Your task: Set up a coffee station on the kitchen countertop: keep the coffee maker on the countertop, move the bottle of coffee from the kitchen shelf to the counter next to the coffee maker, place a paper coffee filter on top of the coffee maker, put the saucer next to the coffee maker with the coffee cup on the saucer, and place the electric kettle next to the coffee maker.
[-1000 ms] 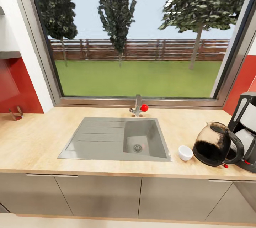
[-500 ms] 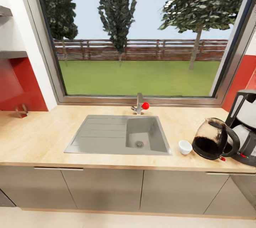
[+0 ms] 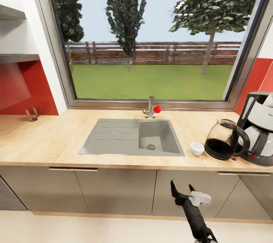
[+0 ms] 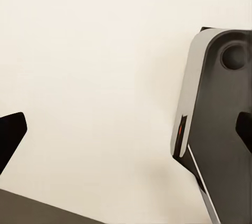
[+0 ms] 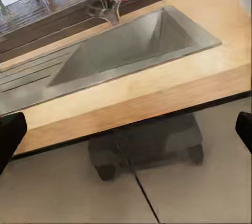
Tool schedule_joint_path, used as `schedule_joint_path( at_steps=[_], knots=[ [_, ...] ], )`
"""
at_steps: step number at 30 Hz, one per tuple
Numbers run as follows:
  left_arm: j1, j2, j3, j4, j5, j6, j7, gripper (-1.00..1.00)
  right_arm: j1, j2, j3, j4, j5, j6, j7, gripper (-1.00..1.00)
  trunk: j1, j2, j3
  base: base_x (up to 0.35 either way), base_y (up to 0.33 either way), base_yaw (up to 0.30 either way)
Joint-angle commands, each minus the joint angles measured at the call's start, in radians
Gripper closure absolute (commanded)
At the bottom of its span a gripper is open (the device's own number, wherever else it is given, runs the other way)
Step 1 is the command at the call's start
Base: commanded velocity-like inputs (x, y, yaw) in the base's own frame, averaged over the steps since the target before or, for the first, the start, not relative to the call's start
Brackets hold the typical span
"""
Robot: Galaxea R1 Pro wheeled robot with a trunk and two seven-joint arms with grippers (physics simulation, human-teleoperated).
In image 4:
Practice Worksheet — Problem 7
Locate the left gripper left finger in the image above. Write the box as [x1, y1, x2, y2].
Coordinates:
[0, 112, 27, 175]

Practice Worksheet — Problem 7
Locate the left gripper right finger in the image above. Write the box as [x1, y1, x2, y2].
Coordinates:
[235, 111, 252, 154]

